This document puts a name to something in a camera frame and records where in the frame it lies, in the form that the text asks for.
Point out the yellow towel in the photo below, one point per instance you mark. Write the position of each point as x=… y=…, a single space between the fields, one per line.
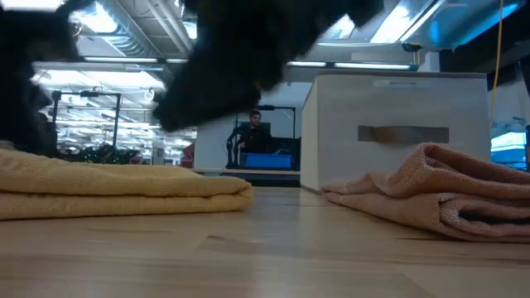
x=124 y=186

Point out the pink checked towel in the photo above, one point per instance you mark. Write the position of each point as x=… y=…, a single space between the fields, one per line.
x=435 y=198

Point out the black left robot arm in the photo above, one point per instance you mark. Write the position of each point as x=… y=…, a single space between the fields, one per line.
x=29 y=37

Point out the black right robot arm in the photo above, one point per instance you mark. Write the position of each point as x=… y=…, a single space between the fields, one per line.
x=298 y=25

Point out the red background object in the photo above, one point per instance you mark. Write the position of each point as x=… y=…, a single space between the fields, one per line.
x=188 y=156

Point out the person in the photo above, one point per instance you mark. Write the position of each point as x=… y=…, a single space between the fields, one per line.
x=256 y=136

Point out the blue plastic bin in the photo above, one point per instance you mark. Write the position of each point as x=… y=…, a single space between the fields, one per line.
x=268 y=161

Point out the beige fabric storage box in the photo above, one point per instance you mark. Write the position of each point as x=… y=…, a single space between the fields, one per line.
x=397 y=107

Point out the blue-lit screen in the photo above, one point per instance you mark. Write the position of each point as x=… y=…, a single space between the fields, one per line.
x=509 y=142

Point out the black background camera rig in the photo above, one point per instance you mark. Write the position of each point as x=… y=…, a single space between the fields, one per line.
x=118 y=120

